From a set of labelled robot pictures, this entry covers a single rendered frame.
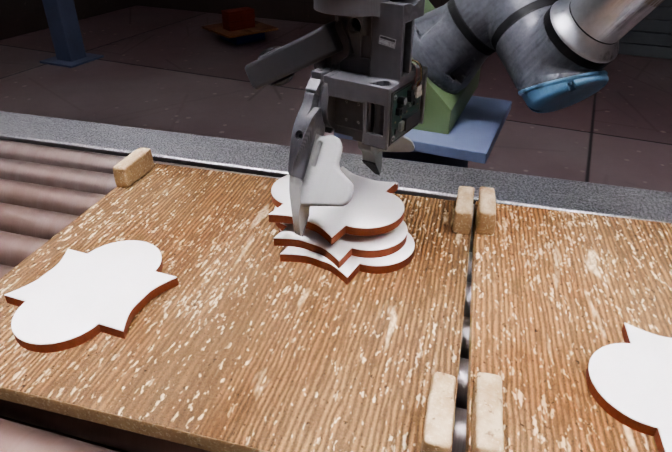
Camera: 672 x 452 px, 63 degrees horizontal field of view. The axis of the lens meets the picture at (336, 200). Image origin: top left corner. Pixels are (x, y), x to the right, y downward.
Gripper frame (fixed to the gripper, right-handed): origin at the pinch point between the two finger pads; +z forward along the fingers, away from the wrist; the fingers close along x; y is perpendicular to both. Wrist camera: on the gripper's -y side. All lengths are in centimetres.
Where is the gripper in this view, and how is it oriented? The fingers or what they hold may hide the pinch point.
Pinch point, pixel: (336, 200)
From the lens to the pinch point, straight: 54.7
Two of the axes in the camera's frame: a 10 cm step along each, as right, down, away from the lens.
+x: 5.4, -4.2, 7.2
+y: 8.4, 2.7, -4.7
